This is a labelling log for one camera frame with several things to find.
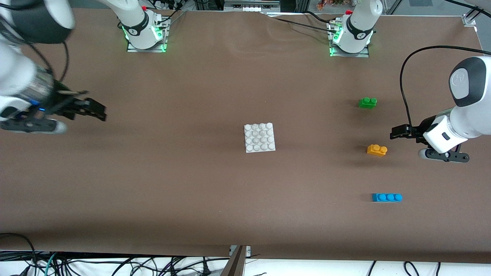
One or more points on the brown table cover sheet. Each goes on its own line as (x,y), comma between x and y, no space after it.
(245,96)

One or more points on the yellow two-stud block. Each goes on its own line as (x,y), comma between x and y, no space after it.
(376,150)

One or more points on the blue three-stud block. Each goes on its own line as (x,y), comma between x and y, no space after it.
(385,197)

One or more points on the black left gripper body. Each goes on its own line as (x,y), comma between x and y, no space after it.
(417,131)

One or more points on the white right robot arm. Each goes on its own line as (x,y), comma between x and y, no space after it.
(134,15)

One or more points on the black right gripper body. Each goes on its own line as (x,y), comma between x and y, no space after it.
(65,103)

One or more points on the metal table edge bracket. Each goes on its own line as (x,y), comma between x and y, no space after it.
(236,262)

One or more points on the green two-stud block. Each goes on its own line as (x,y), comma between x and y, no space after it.
(367,103)

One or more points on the white studded base plate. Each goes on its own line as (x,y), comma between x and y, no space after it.
(260,138)

